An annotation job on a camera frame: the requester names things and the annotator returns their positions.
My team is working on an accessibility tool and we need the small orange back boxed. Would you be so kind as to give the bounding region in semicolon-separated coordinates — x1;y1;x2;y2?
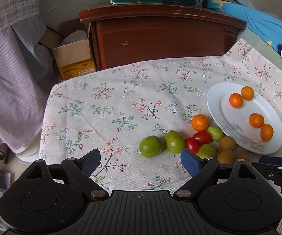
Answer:
191;114;209;132

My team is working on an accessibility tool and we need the floral tablecloth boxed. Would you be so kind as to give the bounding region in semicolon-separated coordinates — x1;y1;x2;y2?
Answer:
39;39;282;193

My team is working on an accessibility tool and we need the small green fruit back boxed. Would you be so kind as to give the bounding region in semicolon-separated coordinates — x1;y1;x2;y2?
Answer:
206;126;224;142

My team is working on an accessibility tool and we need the brown kiwi front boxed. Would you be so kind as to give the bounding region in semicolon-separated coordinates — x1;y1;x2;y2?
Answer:
235;154;248;161

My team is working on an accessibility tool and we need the red tomato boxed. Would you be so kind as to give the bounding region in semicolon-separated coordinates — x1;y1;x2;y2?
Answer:
185;137;199;154
193;132;212;146

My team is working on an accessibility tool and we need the purple checked cloth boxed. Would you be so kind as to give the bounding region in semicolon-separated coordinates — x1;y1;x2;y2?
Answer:
0;0;54;153

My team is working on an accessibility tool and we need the blue plush pillow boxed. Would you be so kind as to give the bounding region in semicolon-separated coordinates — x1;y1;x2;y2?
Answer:
205;0;282;58

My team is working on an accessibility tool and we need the small orange front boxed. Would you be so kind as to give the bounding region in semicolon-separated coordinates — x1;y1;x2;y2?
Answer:
260;124;274;142

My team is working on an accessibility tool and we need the cardboard box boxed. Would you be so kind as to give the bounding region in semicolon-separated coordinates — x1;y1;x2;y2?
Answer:
39;19;96;80

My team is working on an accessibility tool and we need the white plate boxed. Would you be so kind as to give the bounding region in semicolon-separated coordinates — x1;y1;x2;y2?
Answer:
206;82;282;155

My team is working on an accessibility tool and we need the brown kiwi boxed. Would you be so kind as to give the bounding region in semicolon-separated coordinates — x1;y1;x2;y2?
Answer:
219;136;236;151
217;149;235;164
235;154;248;161

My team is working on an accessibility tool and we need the large orange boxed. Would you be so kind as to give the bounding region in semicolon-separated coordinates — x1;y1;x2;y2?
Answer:
248;113;265;128

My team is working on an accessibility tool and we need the white fan base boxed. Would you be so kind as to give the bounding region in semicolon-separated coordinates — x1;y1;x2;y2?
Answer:
15;134;40;163

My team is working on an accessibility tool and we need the green fruit front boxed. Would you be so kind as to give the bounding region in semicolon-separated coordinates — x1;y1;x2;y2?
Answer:
197;144;217;159

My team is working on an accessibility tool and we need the brown wooden cabinet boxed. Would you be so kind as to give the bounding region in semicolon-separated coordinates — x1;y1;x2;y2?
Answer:
79;3;246;70

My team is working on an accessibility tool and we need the small orange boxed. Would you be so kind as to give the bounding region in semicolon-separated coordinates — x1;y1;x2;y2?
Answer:
191;114;209;132
240;86;254;101
260;124;274;142

